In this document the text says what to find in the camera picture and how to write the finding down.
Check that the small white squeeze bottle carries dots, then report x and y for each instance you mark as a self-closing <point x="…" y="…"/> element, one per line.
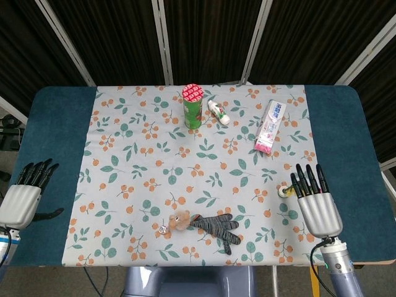
<point x="219" y="113"/>

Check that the black folding screen panel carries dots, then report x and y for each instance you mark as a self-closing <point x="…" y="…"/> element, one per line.
<point x="117" y="40"/>
<point x="309" y="40"/>
<point x="24" y="46"/>
<point x="383" y="108"/>
<point x="210" y="40"/>

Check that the floral print tablecloth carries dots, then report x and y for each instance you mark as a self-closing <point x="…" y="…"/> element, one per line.
<point x="154" y="154"/>

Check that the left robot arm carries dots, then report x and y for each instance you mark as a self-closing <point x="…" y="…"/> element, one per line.
<point x="4" y="244"/>

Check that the pink white toothpaste box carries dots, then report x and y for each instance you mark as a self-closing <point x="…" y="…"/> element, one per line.
<point x="270" y="127"/>

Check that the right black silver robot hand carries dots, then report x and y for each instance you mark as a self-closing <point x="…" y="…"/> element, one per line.
<point x="320" y="215"/>

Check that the dark background equipment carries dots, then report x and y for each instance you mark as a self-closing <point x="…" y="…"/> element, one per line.
<point x="7" y="123"/>

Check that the green chip can red lid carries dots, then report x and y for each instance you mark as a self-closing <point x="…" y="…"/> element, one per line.
<point x="193" y="111"/>

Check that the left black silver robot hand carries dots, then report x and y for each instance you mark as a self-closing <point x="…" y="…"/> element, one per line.
<point x="20" y="204"/>

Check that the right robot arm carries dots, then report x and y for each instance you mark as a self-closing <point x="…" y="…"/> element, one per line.
<point x="340" y="272"/>

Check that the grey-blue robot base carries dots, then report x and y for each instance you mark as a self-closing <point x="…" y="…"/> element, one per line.
<point x="185" y="281"/>

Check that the blue fabric table cover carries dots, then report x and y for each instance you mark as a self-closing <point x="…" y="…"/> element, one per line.
<point x="46" y="123"/>

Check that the grey striped knit glove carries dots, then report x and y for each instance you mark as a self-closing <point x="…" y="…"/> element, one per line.
<point x="213" y="227"/>

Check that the colourful feather shuttlecock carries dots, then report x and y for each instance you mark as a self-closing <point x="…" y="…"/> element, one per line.
<point x="283" y="191"/>

